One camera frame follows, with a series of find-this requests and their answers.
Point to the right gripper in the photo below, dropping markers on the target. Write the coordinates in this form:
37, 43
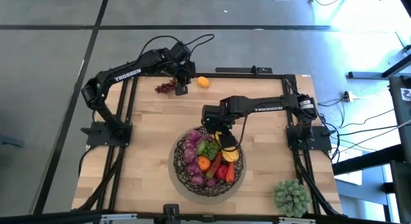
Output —
218, 118

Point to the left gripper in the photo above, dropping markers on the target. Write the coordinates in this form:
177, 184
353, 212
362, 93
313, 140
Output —
185, 71

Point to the yellow banana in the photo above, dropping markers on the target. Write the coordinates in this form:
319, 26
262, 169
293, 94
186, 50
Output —
231, 155

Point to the red grape bunch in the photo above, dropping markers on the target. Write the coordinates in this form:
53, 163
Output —
165, 87

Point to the light green apple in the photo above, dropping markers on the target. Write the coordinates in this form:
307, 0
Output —
201, 148

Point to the yellow-red fruit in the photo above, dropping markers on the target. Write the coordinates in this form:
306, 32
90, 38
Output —
213, 166

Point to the red apple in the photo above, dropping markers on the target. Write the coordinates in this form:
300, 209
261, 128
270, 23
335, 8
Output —
221, 172

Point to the orange carrot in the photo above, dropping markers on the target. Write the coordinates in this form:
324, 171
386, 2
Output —
230, 174

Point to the orange fruit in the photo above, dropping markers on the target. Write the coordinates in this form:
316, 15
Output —
204, 163

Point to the purple plush fruit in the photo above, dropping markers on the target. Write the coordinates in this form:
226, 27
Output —
189, 155

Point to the dark woven wicker basket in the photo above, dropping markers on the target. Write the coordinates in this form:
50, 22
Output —
208, 190

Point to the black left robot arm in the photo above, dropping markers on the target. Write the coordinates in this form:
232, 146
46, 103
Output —
128, 74

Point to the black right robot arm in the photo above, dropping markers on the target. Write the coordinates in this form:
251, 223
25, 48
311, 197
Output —
266, 106

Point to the small yellow-orange citrus fruit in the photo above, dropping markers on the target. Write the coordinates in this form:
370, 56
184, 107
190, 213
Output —
204, 82

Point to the black mounting bar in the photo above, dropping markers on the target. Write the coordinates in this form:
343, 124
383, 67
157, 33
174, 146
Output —
237, 70

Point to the green succulent potted plant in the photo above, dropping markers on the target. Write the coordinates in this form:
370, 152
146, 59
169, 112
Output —
292, 198

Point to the floor power adapter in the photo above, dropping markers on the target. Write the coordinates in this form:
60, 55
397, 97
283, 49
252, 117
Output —
346, 96

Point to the black floor beam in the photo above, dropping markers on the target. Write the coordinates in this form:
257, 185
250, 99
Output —
369, 160

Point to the dark grey cabinet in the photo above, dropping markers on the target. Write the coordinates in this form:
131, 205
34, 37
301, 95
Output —
399, 137

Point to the grey chair base leg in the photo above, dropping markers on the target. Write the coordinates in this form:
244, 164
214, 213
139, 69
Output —
9, 141

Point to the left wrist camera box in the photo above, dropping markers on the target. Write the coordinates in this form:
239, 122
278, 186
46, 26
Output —
180, 51

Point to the black aluminium table frame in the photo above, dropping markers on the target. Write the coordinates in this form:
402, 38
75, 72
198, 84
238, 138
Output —
224, 75

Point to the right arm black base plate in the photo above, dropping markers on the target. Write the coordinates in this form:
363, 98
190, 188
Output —
321, 140

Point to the black table-level camera mount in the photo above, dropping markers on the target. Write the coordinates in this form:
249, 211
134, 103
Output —
171, 212

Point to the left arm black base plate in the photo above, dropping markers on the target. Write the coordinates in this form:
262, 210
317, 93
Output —
96, 139

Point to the black desk leg frame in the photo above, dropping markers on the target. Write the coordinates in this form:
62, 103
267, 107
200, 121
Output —
366, 75

